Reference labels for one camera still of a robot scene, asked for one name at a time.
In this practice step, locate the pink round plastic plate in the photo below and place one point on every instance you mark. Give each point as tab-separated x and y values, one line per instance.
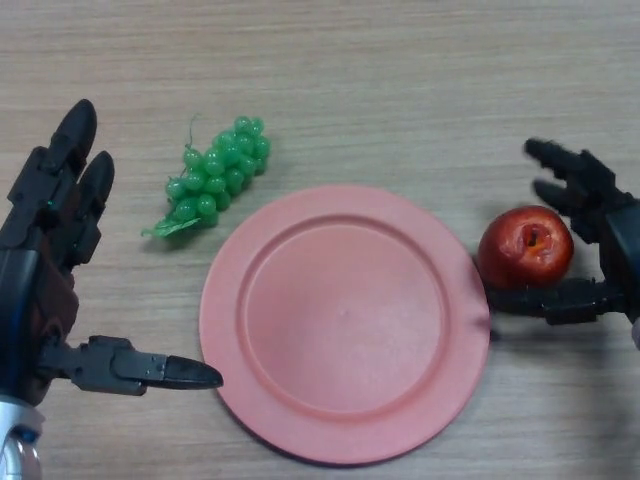
345	325

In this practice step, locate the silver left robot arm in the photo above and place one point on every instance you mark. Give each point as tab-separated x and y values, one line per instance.
15	415

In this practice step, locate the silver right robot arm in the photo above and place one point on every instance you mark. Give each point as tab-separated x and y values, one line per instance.
636	335

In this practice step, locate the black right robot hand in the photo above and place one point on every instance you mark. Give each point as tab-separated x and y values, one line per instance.
617	235

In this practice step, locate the green plastic grape bunch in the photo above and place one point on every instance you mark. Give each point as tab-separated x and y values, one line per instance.
220	170

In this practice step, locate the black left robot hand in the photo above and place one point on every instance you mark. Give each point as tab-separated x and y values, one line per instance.
45	240

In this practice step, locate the red apple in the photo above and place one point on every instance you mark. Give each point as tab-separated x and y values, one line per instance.
515	255

